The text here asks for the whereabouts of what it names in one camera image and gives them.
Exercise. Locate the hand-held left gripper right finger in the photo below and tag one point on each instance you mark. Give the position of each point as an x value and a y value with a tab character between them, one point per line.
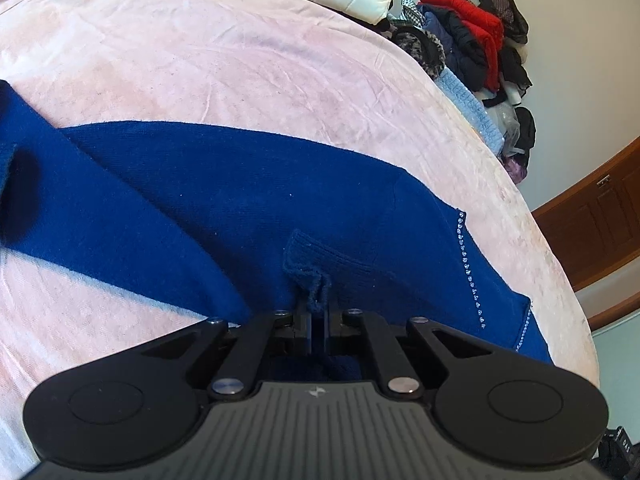
331	335

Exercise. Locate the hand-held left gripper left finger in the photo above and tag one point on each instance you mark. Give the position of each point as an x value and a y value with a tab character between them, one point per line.
303	335

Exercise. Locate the blue knit sweater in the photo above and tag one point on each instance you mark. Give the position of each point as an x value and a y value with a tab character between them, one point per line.
225	200

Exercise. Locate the purple cloth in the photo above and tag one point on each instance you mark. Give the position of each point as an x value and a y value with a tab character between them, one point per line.
515	170

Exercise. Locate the light blue knitted cloth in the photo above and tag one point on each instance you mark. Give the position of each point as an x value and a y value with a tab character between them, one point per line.
472	105

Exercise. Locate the brown wooden cabinet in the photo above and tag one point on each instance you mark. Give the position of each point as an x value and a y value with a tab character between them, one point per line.
595	230

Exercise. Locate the pink blanket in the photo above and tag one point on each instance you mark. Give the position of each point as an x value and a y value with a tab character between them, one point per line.
200	60

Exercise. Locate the dark fur-trimmed garment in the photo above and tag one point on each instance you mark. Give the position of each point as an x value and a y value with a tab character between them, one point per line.
417	50

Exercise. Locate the black object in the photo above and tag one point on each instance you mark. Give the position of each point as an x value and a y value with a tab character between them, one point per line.
620	452

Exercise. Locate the navy jacket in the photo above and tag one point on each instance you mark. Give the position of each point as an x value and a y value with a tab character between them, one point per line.
460	45

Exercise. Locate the black and white patterned cloth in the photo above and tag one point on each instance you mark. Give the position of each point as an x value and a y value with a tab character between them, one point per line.
411	10

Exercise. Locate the red garment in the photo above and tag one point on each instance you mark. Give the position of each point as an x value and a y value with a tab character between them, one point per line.
480	22

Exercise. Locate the black sheer garment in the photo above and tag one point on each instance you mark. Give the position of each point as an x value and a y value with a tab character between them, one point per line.
505	10

